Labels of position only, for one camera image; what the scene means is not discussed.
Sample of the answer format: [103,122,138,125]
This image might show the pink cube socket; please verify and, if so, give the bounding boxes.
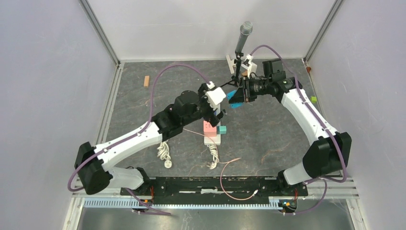
[203,120,217,138]

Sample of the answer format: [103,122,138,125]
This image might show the black tripod stand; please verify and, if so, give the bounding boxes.
[220,53,244,89]

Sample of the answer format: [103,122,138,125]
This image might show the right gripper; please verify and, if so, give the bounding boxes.
[229,76,271,104]

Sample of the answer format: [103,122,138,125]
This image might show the white bracket piece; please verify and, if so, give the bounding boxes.
[226,55,237,75]

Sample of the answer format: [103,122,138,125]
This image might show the white multicolour power strip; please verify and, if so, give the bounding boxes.
[203,120,221,145]

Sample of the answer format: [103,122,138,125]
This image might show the teal plug adapter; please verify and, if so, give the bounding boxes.
[217,126,227,135]

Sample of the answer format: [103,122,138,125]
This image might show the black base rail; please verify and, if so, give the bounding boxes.
[133,176,308,205]

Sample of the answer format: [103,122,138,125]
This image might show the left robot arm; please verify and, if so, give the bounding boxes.
[73,83,226,195]

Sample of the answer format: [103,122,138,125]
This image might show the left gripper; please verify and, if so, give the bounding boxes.
[182,83,226,127]

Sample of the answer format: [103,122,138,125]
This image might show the pink charging cable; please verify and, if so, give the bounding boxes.
[183,127,259,201]

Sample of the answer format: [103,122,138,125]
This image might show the blue adapter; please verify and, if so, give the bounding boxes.
[227,89,244,109]

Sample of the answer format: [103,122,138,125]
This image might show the white coiled power cord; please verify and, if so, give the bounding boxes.
[157,141,173,169]

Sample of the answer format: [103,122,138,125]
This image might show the white strip cord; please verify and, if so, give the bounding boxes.
[205,144,220,171]

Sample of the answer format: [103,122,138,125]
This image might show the small green cube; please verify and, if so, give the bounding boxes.
[311,96,317,104]

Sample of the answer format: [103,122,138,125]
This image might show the left wooden block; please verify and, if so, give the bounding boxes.
[143,75,150,88]

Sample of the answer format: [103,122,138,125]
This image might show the grey microphone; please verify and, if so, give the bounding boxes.
[235,21,253,53]

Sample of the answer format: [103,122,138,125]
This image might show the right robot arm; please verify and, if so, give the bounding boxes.
[228,55,352,196]

